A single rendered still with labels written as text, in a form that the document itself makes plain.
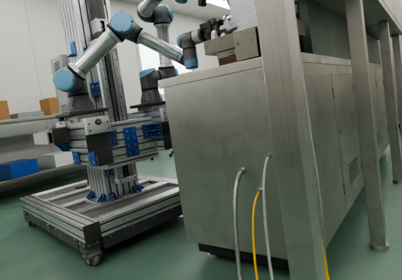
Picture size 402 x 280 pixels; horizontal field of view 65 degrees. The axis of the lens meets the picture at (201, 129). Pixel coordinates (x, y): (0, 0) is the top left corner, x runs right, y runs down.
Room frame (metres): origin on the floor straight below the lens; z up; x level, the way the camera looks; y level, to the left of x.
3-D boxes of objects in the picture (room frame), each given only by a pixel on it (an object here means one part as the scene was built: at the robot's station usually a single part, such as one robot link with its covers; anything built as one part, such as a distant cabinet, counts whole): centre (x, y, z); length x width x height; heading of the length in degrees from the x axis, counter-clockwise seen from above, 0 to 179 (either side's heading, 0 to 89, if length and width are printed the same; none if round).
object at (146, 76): (2.16, 0.30, 0.98); 0.13 x 0.12 x 0.14; 115
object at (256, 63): (2.33, -0.85, 0.88); 2.52 x 0.66 x 0.04; 143
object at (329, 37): (2.25, -1.18, 1.02); 2.24 x 0.04 x 0.24; 143
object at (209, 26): (1.62, -0.13, 1.12); 0.12 x 0.08 x 0.09; 53
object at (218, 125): (2.32, -0.86, 0.43); 2.52 x 0.64 x 0.86; 143
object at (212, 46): (1.36, -0.27, 1.00); 0.40 x 0.16 x 0.06; 53
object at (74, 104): (1.82, 0.67, 0.87); 0.15 x 0.15 x 0.10
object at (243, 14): (1.48, -0.32, 1.11); 0.23 x 0.01 x 0.18; 53
